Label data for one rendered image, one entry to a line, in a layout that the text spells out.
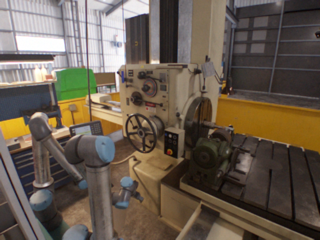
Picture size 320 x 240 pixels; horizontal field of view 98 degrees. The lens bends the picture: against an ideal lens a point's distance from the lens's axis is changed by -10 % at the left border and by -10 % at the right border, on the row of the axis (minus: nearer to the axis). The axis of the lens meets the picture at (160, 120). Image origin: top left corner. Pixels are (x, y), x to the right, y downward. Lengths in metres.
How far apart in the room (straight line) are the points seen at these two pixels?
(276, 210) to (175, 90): 1.12
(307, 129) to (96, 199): 3.54
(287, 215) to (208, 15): 1.87
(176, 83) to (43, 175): 1.29
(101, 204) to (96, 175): 0.16
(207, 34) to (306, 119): 2.50
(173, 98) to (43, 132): 0.99
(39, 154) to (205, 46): 1.87
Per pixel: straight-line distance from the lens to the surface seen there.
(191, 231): 1.38
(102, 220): 0.92
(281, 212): 1.34
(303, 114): 3.66
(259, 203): 1.33
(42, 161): 1.46
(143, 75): 1.49
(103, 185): 0.80
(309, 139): 3.81
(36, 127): 1.23
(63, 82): 5.08
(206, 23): 1.99
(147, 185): 2.14
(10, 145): 2.52
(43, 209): 1.45
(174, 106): 1.38
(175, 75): 1.34
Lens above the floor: 1.86
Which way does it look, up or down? 19 degrees down
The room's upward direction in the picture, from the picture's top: straight up
